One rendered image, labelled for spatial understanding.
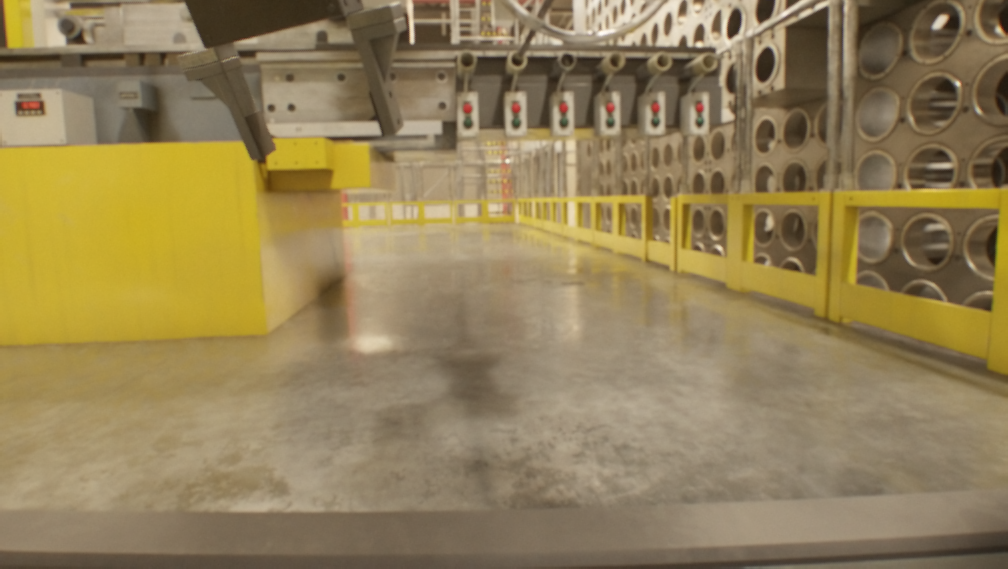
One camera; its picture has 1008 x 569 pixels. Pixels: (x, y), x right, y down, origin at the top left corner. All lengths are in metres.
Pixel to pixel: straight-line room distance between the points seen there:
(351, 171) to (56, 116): 1.02
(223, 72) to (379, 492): 0.55
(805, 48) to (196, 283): 2.73
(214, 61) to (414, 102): 1.51
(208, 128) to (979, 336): 2.36
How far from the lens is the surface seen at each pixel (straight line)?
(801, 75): 2.91
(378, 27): 0.46
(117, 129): 2.35
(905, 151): 2.81
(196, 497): 0.87
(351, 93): 2.03
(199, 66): 0.54
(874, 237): 3.09
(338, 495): 0.79
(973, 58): 2.66
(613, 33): 1.01
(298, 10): 0.47
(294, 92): 2.08
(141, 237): 1.83
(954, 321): 1.56
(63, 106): 2.26
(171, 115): 2.26
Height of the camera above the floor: 0.39
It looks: 6 degrees down
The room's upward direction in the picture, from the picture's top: 1 degrees counter-clockwise
